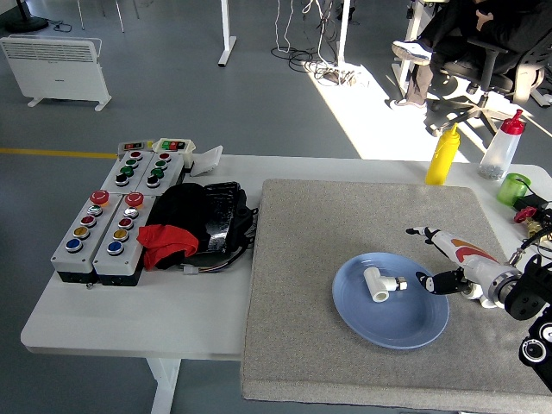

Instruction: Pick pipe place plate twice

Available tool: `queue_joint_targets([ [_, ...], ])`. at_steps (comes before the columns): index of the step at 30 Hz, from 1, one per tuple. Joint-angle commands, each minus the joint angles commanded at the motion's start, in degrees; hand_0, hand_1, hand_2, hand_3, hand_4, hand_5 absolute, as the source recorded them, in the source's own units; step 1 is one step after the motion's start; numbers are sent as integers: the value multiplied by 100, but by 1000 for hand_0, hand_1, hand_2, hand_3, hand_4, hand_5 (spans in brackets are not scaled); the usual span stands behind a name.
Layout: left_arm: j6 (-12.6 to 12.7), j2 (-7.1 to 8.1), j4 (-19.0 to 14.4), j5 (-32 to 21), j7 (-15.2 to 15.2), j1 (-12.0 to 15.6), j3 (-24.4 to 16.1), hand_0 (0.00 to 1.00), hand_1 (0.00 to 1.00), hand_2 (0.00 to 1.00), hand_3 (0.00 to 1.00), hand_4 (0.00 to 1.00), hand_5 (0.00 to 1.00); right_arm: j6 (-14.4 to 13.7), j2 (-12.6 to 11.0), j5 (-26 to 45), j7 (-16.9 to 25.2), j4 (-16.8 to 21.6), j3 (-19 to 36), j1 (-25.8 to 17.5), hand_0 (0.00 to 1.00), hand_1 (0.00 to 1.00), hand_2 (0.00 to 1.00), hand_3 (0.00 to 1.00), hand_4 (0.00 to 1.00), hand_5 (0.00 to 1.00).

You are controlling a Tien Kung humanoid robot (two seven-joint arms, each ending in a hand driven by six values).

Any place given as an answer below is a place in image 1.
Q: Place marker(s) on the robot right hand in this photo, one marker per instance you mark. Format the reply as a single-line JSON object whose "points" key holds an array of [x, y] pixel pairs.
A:
{"points": [[478, 265]]}

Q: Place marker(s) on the white tee pipe threaded socket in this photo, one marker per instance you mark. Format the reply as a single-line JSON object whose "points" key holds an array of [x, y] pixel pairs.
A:
{"points": [[489, 304]]}

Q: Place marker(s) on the white tee pipe metal nipple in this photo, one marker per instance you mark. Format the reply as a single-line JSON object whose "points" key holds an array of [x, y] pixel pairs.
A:
{"points": [[375, 284]]}

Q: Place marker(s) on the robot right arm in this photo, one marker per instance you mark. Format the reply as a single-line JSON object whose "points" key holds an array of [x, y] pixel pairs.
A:
{"points": [[526, 297]]}

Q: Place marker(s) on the blue plate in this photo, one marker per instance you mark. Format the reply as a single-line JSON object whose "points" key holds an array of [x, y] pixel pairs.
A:
{"points": [[388, 319]]}

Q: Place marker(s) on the green translucent cup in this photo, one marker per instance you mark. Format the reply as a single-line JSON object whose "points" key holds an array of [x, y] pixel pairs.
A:
{"points": [[511, 190]]}

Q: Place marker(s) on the black power adapter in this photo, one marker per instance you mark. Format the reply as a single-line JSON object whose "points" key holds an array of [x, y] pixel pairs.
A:
{"points": [[535, 200]]}

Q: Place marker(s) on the yellow squeeze bottle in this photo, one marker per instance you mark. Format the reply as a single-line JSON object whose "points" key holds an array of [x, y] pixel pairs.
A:
{"points": [[442, 159]]}

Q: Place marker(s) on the clear squeeze bottle red cap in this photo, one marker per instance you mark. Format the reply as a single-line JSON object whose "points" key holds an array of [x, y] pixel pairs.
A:
{"points": [[500, 151]]}

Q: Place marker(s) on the grey-brown table mat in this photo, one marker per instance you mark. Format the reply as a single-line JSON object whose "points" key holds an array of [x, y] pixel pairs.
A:
{"points": [[345, 224]]}

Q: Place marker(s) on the black office chair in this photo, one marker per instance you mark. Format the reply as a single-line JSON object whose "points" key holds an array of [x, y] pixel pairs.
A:
{"points": [[487, 73]]}

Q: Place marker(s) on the seated person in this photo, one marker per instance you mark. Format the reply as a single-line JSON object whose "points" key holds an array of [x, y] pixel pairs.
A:
{"points": [[457, 26]]}

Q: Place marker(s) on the white desk leg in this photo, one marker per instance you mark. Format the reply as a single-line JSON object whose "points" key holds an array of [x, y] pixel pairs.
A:
{"points": [[343, 34], [409, 26], [226, 43]]}

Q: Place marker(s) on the black plastic tray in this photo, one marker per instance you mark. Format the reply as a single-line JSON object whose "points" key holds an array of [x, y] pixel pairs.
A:
{"points": [[220, 215]]}

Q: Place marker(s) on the white plastic tray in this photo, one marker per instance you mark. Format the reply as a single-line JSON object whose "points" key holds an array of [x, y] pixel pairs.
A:
{"points": [[205, 161]]}

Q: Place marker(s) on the black cloth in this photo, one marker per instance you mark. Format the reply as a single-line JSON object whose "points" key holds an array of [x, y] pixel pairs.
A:
{"points": [[181, 207]]}

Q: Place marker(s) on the red cloth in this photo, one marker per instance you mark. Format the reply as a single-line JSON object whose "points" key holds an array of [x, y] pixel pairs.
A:
{"points": [[166, 241]]}

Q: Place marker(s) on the three-button control box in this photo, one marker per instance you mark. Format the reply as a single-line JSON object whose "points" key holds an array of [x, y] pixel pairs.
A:
{"points": [[172, 166], [114, 166]]}

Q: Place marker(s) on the white table leg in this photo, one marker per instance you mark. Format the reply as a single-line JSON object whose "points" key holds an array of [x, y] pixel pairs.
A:
{"points": [[164, 384]]}

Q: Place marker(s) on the five-button control box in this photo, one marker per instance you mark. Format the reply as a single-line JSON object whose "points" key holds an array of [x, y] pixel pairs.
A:
{"points": [[71, 259], [129, 254]]}

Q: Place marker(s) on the metal chair legs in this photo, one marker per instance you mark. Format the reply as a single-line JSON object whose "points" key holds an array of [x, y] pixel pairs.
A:
{"points": [[118, 17]]}

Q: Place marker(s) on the white panel heater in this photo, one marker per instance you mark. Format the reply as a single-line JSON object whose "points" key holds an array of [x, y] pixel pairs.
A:
{"points": [[56, 69]]}

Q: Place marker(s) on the black fan base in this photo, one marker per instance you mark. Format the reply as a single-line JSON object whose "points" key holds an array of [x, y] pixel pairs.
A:
{"points": [[26, 23]]}

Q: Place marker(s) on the white green-red switch box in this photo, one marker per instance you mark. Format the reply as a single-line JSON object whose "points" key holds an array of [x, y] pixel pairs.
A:
{"points": [[190, 151]]}

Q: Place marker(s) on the small grey switch box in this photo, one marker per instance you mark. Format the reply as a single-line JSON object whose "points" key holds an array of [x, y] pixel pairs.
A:
{"points": [[133, 146]]}

